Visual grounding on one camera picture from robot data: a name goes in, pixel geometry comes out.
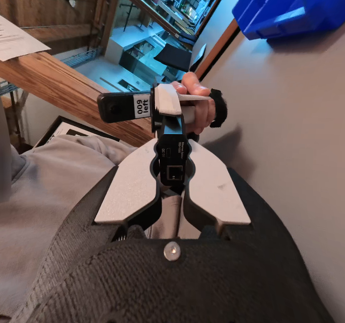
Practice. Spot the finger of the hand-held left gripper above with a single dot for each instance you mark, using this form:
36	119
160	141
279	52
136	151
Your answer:
168	99

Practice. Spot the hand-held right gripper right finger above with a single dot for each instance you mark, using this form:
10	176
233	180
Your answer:
215	193

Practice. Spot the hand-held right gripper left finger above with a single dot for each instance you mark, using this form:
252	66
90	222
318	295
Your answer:
129	193

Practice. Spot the black ethernet splitter box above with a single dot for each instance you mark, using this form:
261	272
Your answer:
173	153

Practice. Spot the grey desk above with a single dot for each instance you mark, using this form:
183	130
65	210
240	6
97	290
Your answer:
283	99

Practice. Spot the person's left hand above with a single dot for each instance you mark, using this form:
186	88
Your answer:
204	115

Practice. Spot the black monitor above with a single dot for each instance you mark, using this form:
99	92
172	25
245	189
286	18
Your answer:
173	57

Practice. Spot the black framed picture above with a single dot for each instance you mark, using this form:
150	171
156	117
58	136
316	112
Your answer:
64	130

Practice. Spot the white paper notice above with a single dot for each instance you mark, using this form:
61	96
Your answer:
16	39

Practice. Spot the blue storage bin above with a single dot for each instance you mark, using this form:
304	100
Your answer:
291	4

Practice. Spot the wooden post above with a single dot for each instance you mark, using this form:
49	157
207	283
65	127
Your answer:
67	83

